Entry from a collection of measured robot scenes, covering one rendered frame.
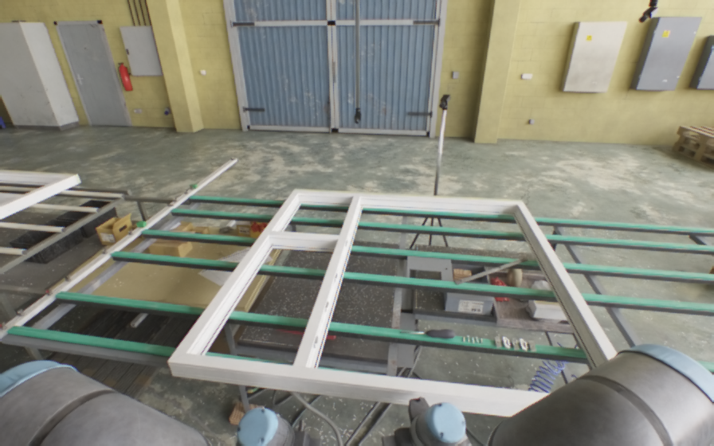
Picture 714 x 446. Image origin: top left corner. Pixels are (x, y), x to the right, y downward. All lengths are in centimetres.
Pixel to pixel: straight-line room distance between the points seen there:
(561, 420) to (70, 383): 53
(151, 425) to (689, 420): 56
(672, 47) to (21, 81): 1222
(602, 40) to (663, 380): 731
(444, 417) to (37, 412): 79
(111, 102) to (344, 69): 532
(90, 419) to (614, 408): 52
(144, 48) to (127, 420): 856
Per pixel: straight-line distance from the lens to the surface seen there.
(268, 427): 100
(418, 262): 187
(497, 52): 703
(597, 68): 774
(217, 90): 845
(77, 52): 1017
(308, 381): 125
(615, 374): 52
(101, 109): 1019
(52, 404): 52
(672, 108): 867
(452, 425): 101
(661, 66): 815
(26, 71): 1042
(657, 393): 52
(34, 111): 1066
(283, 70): 771
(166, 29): 834
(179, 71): 832
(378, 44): 729
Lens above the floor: 190
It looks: 28 degrees down
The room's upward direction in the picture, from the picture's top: straight up
